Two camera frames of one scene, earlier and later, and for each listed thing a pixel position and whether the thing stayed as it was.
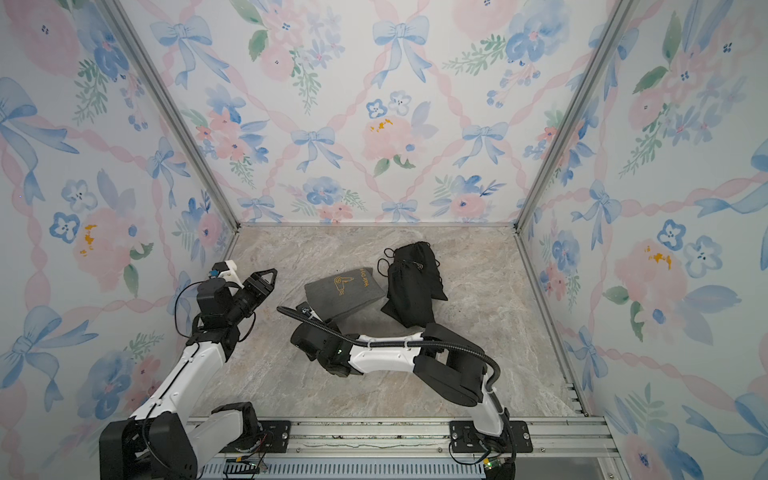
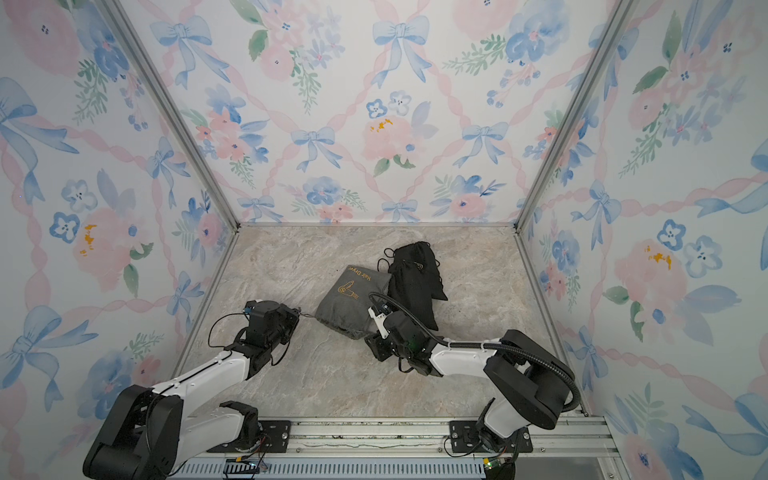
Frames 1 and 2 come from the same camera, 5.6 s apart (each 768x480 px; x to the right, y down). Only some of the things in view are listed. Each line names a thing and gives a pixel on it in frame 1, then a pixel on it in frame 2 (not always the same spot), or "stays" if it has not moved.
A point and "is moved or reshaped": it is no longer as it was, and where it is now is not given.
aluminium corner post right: (619, 15) stays
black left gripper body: (249, 299) to (288, 322)
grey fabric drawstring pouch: (335, 296) is moved or reshaped
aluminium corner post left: (143, 59) stays
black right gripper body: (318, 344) to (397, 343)
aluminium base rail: (564, 449) stays
